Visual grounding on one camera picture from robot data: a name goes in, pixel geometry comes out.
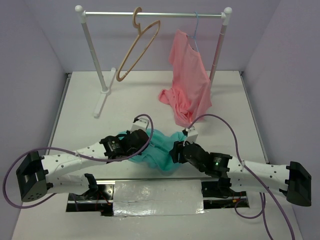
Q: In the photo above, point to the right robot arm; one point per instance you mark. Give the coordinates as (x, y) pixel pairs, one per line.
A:
(292, 181)

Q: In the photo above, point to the teal t shirt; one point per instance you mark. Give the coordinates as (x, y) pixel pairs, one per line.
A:
(157, 156)

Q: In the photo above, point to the blue wire hanger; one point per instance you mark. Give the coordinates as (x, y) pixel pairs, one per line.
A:
(194, 36)

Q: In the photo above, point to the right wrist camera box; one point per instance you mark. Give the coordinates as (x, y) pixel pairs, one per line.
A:
(190, 134)

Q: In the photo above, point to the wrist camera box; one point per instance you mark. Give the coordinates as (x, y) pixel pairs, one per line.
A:
(190, 134)
(140, 124)

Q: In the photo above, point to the pink t shirt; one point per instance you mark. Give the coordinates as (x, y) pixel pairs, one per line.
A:
(190, 93)

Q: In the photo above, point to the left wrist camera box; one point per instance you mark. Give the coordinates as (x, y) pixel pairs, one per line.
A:
(140, 124)

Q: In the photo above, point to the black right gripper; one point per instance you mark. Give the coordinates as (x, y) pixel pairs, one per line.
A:
(177, 147)

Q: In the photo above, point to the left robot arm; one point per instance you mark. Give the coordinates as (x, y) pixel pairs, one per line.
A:
(40, 175)

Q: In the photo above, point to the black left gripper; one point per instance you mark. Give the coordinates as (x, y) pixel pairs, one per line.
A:
(128, 132)

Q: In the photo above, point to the white clothes rack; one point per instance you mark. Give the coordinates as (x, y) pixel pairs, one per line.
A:
(106, 83)

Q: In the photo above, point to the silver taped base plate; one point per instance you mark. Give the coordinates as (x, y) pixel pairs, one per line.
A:
(156, 197)

